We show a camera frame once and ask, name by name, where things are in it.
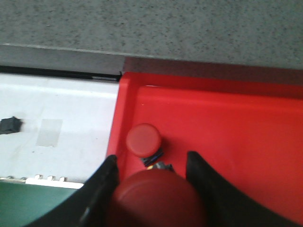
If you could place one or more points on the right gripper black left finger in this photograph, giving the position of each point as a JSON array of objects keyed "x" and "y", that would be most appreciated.
[{"x": 88, "y": 206}]

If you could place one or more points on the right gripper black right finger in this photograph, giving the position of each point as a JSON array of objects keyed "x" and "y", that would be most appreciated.
[{"x": 225, "y": 205}]

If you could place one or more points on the red mushroom button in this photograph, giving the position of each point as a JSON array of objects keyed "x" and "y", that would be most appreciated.
[
  {"x": 144, "y": 141},
  {"x": 156, "y": 198}
]

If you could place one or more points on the green conveyor belt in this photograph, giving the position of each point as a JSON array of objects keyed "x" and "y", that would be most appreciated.
[{"x": 23, "y": 200}]

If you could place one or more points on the red plastic tray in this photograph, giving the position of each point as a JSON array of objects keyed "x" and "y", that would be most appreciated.
[{"x": 250, "y": 133}]

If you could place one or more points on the black connector behind belt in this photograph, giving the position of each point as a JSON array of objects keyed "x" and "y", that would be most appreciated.
[{"x": 10, "y": 125}]

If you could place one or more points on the right grey stone slab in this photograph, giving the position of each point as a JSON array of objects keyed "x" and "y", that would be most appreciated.
[{"x": 259, "y": 40}]

